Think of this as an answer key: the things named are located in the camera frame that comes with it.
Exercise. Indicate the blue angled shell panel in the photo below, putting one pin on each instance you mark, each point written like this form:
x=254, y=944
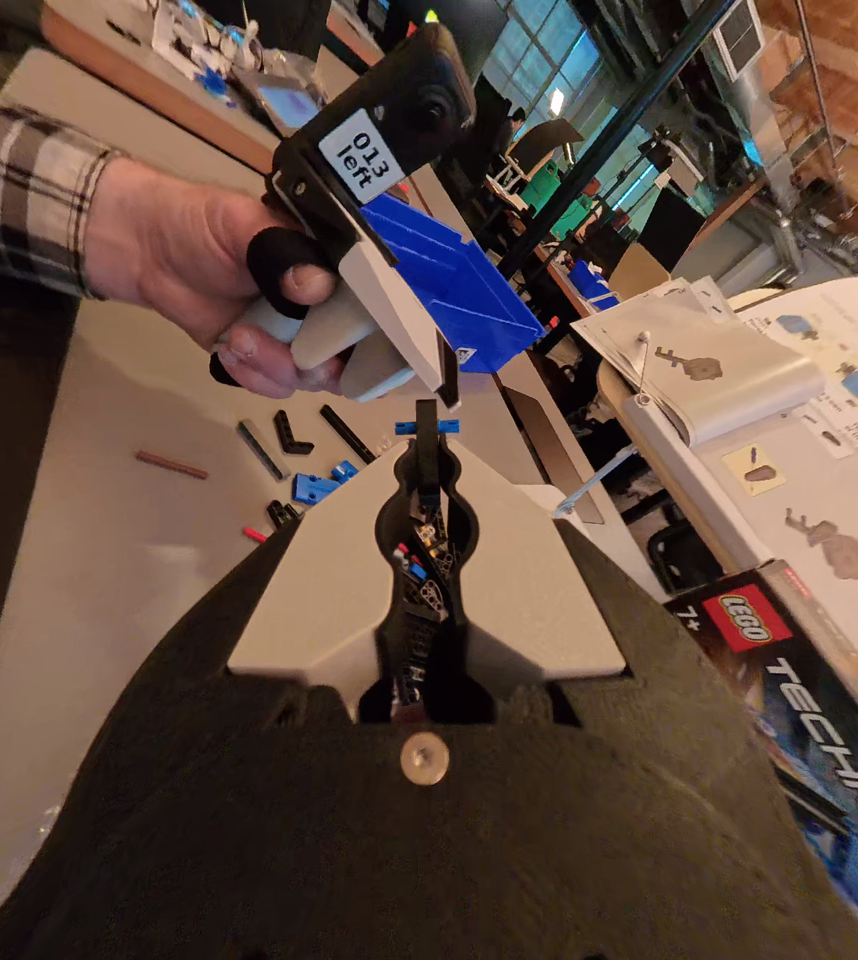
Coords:
x=315, y=489

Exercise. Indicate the green panel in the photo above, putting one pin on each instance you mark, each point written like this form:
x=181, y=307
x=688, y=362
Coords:
x=541, y=187

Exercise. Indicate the blue axle pin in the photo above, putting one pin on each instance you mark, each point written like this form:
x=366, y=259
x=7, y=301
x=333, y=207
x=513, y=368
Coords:
x=403, y=427

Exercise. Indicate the dark perforated panel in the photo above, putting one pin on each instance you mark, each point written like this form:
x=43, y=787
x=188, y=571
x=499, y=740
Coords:
x=1, y=450

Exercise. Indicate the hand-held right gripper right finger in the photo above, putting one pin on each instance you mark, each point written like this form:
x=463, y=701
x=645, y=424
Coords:
x=541, y=600

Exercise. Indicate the person's left forearm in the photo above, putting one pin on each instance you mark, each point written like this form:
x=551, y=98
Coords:
x=16, y=195

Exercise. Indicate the brown wooden board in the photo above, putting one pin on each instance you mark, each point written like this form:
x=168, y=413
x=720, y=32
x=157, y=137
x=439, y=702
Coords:
x=159, y=82

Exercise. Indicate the long black beam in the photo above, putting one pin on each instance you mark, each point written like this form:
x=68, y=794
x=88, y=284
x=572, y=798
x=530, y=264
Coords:
x=348, y=433

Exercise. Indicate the printed toy set box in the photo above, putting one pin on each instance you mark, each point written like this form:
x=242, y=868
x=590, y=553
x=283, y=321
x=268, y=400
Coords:
x=811, y=712

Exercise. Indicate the grey desk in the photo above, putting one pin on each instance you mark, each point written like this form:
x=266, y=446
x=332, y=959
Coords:
x=136, y=600

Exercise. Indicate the person's left hand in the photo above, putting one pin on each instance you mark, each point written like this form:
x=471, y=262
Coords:
x=174, y=247

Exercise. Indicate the black steel pillar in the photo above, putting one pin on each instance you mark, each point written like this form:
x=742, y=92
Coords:
x=624, y=135

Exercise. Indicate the red axle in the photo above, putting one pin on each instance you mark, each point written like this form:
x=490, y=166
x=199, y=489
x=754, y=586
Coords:
x=255, y=534

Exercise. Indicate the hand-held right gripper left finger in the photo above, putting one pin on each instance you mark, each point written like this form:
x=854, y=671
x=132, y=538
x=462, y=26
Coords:
x=316, y=600

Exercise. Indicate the brown axle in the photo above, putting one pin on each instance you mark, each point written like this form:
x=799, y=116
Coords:
x=172, y=465

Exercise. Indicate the blue plastic bin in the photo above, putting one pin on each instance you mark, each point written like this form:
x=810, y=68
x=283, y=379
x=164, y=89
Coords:
x=459, y=292

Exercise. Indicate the tablet with lit screen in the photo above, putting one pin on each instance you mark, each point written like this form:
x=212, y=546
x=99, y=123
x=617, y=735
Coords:
x=290, y=103

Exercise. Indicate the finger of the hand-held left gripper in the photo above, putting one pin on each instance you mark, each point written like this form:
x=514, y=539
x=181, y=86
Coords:
x=448, y=375
x=391, y=315

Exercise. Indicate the dark grey beam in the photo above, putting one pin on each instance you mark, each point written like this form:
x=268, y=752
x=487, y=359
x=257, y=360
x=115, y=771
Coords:
x=262, y=450

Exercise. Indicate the white book stand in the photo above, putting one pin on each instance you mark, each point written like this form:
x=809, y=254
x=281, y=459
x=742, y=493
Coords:
x=594, y=480

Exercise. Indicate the blue curved shell panel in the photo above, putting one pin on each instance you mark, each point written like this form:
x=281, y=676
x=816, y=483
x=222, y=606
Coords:
x=345, y=471

